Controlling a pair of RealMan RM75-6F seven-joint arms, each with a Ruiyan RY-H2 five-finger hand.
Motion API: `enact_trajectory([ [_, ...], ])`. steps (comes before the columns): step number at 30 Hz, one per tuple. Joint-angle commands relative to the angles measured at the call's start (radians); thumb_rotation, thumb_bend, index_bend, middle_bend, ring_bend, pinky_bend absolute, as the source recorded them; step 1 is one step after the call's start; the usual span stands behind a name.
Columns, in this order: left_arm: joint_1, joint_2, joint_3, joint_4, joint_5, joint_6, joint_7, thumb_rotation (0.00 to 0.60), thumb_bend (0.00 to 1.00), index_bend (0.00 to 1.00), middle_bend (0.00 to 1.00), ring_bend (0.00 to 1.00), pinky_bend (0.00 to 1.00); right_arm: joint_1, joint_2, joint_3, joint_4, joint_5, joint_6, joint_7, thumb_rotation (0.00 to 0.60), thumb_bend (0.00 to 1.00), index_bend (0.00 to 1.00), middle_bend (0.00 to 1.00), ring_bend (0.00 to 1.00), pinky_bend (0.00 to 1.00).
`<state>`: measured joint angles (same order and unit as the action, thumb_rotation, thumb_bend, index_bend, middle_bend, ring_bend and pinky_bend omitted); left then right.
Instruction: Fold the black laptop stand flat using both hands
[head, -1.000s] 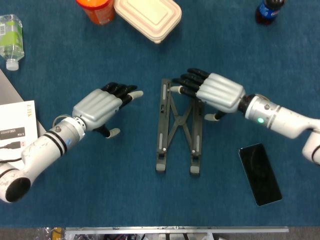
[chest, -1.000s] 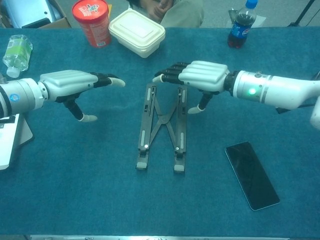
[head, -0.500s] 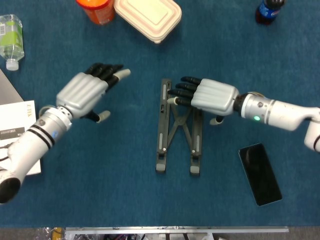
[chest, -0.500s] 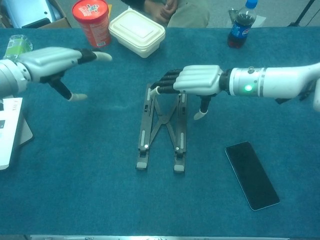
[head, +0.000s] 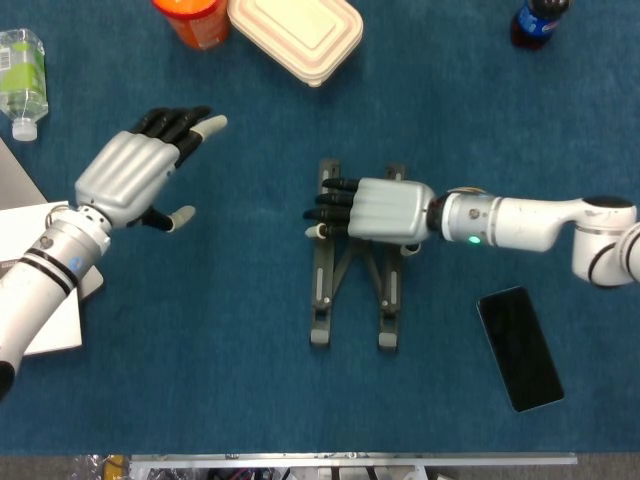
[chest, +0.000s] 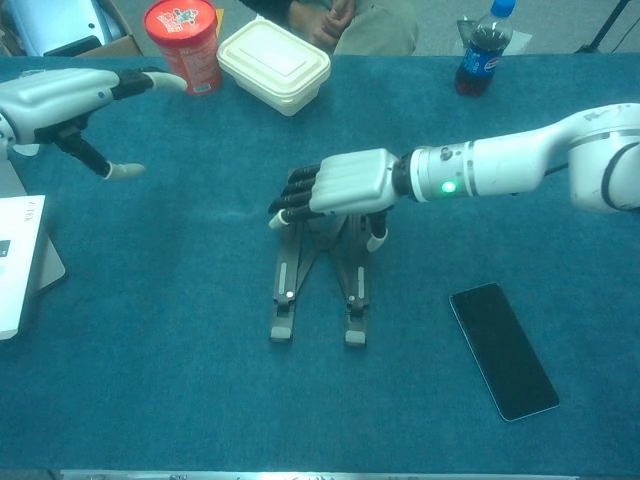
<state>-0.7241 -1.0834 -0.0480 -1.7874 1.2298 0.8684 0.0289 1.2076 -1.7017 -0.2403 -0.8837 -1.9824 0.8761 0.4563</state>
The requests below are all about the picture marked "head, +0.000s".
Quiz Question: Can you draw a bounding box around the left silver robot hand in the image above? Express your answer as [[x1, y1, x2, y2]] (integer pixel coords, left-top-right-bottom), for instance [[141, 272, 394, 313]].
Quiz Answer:
[[74, 105, 229, 235]]

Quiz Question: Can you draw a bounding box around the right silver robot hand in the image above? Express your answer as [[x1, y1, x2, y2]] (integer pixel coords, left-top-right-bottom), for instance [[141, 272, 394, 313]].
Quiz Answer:
[[302, 177, 435, 257]]

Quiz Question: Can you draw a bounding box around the black folding laptop stand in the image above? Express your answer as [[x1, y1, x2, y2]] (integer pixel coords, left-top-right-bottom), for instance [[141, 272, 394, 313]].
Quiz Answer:
[[308, 158, 407, 354]]

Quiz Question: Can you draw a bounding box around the grey laptop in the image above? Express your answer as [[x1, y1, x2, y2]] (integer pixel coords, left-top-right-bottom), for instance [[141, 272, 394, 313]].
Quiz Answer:
[[0, 137, 106, 303]]

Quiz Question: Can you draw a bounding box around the white product box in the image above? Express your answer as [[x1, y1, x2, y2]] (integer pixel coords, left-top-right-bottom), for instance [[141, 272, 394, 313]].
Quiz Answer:
[[0, 200, 84, 357]]

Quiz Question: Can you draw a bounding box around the clear water bottle green label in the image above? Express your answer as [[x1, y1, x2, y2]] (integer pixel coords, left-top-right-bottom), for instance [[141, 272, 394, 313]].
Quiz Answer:
[[0, 28, 51, 143]]

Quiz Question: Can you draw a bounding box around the orange snack canister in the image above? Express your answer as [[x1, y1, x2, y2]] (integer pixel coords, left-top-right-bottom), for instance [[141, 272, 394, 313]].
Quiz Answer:
[[150, 0, 232, 51]]

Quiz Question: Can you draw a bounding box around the black smartphone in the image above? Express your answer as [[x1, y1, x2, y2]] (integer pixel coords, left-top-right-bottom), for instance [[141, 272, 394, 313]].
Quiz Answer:
[[475, 285, 566, 414]]

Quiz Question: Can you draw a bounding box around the cream lidded food container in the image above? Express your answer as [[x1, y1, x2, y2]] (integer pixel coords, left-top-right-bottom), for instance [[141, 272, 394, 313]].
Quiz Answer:
[[227, 0, 365, 89]]

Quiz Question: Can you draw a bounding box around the blue felt table cloth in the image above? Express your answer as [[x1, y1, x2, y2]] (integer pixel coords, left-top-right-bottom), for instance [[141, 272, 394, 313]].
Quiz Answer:
[[0, 0, 640, 456]]

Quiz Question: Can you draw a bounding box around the cola bottle blue label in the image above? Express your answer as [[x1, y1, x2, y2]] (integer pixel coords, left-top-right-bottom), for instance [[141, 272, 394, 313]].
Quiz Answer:
[[509, 0, 574, 51]]

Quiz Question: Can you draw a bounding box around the yellow object under table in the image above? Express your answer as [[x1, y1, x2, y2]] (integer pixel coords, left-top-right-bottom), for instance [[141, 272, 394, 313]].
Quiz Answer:
[[102, 453, 126, 480]]

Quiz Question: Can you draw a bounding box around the long thin metal rod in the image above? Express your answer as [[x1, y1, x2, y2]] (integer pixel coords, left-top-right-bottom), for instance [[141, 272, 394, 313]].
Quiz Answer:
[[130, 452, 579, 469]]

